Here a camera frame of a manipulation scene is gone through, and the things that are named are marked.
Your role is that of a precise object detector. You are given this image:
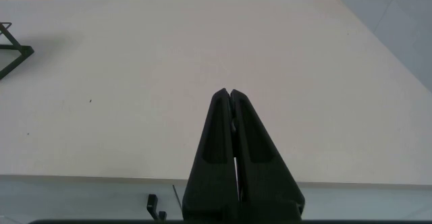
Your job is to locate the black hook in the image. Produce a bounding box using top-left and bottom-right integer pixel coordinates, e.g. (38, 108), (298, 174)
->
(146, 194), (167, 221)

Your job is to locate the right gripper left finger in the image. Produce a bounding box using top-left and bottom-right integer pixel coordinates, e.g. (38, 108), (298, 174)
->
(182, 88), (239, 221)

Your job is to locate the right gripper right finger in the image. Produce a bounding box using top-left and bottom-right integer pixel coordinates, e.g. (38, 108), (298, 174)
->
(229, 88), (306, 221)

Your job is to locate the black metal rack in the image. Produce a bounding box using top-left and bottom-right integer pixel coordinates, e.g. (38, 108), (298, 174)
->
(0, 22), (35, 80)

